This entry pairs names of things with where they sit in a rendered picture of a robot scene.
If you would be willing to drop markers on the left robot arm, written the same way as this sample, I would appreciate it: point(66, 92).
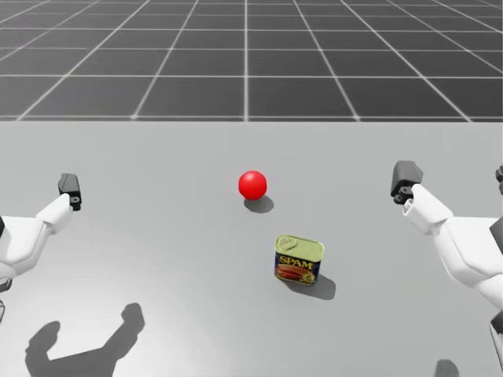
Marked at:
point(2, 292)

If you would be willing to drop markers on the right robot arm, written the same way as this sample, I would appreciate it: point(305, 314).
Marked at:
point(497, 345)

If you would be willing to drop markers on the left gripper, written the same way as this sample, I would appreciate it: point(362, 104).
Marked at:
point(19, 243)

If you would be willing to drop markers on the green and blue rectangular can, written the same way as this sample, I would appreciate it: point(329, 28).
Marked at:
point(298, 259)

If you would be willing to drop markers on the small round ball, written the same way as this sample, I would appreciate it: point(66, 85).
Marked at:
point(252, 184)

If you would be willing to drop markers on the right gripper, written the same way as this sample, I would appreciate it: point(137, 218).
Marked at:
point(471, 255)

